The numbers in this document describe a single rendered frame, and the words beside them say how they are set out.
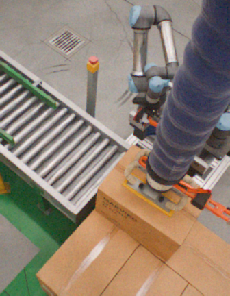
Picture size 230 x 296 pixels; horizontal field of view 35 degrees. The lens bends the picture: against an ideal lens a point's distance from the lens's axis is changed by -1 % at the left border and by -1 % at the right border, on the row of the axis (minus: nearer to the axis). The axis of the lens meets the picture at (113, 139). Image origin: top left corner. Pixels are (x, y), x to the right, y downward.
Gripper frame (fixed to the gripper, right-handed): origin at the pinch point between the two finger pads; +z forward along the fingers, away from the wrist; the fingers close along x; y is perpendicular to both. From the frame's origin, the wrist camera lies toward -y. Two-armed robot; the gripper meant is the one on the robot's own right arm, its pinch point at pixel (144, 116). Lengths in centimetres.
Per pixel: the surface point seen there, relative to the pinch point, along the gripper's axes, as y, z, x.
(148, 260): 49, 64, -53
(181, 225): 54, 24, -36
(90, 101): -59, 62, 27
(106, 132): -30, 59, 9
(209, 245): 79, 64, -19
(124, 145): -12, 59, 8
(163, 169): 30, -22, -36
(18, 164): -65, 59, -53
